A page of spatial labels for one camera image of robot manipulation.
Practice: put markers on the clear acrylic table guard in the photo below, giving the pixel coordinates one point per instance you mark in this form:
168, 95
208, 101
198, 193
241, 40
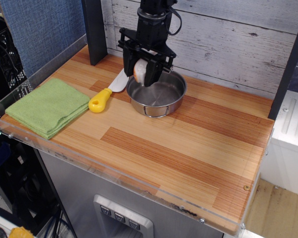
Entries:
201, 160

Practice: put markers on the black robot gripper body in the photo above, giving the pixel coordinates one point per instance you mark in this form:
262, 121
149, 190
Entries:
149, 40

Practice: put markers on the folded green cloth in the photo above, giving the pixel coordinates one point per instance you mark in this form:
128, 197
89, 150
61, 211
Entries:
48, 108

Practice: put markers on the yellow handled toy knife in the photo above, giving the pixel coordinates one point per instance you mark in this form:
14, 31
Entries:
98, 103

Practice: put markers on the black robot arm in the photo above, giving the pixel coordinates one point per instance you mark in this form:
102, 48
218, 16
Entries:
156, 9

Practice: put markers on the black plastic crate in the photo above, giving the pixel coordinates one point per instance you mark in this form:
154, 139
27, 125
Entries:
12, 75

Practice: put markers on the blue fabric partition panel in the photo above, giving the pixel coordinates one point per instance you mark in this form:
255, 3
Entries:
46, 33

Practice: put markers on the dark right vertical post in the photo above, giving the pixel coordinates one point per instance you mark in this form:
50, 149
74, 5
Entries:
285, 81

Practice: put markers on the yellow object at bottom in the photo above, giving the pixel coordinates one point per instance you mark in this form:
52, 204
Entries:
20, 232

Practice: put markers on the round metal pot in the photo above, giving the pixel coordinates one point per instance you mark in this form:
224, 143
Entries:
161, 98

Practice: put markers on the silver dispenser button panel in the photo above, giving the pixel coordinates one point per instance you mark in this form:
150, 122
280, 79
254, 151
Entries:
117, 221

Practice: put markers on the dark vertical post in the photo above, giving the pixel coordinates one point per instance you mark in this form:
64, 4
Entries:
95, 32
285, 81

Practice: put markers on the white aluminium side block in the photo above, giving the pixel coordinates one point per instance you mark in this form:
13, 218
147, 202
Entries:
280, 163

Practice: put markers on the dark left vertical post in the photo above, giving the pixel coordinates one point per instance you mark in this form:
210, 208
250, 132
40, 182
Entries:
95, 32

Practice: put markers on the stainless toy fridge cabinet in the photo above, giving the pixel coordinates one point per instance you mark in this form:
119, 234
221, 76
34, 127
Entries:
76, 188

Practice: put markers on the white toy sushi piece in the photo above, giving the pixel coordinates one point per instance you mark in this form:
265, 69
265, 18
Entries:
139, 71

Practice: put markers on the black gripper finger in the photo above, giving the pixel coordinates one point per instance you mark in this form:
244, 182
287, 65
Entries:
154, 70
130, 57

